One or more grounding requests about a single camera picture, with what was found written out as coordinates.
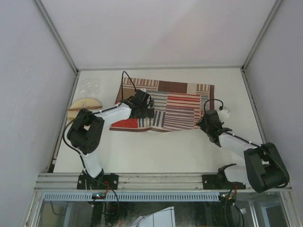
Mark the patchwork striped placemat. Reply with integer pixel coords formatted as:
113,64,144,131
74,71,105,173
109,78,215,132

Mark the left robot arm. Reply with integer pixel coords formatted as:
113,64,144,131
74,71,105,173
62,88,154,189

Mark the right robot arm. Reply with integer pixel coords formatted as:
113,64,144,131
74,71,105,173
197,109,290,193

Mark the brown wooden knife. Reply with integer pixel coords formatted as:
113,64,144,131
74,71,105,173
68,105,102,111

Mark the clear glass cup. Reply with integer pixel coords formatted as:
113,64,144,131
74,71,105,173
80,79,100,98

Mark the round wooden plate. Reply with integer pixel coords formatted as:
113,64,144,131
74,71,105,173
67,98,102,122

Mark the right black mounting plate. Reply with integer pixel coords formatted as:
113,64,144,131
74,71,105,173
202,174,221,190

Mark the black mounting plate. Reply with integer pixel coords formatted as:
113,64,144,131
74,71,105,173
202,174,221,190
77,174,119,190

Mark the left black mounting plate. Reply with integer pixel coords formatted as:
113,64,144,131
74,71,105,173
77,174,119,190

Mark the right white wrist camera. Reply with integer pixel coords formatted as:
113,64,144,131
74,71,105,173
217,107,231,122

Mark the aluminium front rail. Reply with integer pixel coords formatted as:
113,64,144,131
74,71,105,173
35,172,294,190

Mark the perforated blue cable tray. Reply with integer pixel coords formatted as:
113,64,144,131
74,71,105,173
44,192,220,202

